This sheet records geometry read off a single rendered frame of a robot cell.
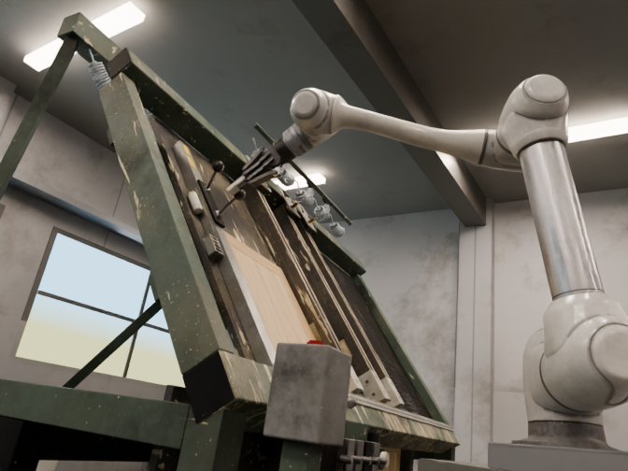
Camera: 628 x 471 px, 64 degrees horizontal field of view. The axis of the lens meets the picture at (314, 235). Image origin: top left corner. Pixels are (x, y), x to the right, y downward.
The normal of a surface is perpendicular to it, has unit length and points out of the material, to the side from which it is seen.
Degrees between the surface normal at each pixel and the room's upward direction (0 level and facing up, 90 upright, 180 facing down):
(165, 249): 90
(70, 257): 90
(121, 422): 90
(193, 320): 90
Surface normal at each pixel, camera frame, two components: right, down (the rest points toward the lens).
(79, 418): -0.44, -0.38
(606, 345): -0.03, -0.29
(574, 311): -0.60, -0.60
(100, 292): 0.84, -0.09
